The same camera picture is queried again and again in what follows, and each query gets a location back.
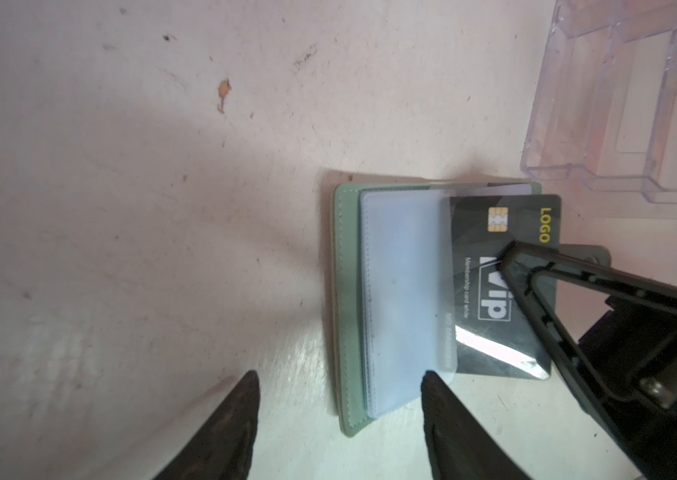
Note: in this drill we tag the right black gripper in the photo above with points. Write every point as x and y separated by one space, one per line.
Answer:
613 338

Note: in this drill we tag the clear acrylic card holder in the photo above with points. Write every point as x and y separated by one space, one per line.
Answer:
603 129

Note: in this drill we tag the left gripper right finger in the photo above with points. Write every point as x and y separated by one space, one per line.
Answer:
458 446

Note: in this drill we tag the mint green card wallet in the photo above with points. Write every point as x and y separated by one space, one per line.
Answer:
393 280

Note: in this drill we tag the black VIP card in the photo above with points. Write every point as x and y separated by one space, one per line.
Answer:
493 336

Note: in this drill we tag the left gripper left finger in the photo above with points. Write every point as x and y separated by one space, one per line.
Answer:
223 447

